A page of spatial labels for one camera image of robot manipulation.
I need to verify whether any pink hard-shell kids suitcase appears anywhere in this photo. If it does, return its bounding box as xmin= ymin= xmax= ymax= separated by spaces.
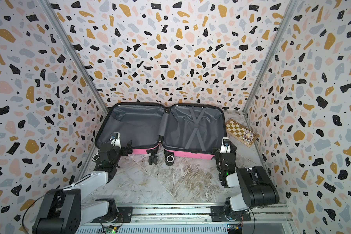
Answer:
xmin=95 ymin=102 xmax=227 ymax=165

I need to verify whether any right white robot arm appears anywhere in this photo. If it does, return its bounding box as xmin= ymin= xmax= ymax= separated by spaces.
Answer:
xmin=215 ymin=152 xmax=279 ymax=221

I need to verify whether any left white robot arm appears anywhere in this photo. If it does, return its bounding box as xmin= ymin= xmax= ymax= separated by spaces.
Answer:
xmin=21 ymin=142 xmax=133 ymax=234

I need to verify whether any wooden chess board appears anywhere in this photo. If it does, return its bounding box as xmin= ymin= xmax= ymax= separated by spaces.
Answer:
xmin=226 ymin=119 xmax=259 ymax=147

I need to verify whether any small card box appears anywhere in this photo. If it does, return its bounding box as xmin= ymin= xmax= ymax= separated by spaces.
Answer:
xmin=242 ymin=130 xmax=254 ymax=142

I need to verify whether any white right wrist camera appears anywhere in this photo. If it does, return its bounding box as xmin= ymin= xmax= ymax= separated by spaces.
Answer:
xmin=220 ymin=137 xmax=231 ymax=154

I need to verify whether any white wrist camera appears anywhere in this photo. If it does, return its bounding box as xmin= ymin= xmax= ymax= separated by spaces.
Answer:
xmin=110 ymin=132 xmax=121 ymax=148
xmin=220 ymin=137 xmax=231 ymax=154

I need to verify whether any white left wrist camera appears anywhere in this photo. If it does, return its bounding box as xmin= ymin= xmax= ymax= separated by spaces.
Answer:
xmin=110 ymin=132 xmax=121 ymax=148

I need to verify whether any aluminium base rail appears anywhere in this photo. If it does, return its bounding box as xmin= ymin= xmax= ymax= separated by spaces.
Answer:
xmin=72 ymin=203 xmax=297 ymax=234

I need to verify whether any left aluminium corner post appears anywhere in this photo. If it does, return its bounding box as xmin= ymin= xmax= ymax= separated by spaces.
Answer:
xmin=38 ymin=1 xmax=108 ymax=115

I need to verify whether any aluminium corner post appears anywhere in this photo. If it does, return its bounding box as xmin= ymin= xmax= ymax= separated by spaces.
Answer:
xmin=242 ymin=0 xmax=299 ymax=114
xmin=38 ymin=1 xmax=108 ymax=115

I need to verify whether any right aluminium corner post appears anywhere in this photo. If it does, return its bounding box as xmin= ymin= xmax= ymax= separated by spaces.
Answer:
xmin=242 ymin=0 xmax=299 ymax=114

